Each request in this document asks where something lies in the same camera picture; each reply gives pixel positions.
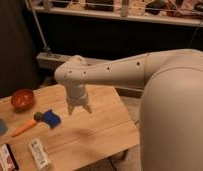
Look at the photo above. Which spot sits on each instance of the metal window rail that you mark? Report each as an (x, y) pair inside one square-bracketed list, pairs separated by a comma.
[(45, 46)]

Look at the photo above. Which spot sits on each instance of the red and white card box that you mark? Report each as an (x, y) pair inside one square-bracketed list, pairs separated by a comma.
[(7, 160)]

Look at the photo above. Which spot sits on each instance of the grey baseboard heater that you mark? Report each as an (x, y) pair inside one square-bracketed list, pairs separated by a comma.
[(51, 61)]

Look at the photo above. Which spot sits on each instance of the blue sponge block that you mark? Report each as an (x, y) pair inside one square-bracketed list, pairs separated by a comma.
[(50, 118)]

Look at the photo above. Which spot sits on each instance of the red ceramic bowl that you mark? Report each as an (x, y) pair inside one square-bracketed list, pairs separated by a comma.
[(23, 99)]

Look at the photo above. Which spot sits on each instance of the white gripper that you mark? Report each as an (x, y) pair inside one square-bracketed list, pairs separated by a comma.
[(76, 95)]

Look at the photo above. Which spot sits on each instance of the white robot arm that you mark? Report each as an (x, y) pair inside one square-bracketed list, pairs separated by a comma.
[(171, 109)]

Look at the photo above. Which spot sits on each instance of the wooden table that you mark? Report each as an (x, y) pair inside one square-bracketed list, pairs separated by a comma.
[(81, 138)]

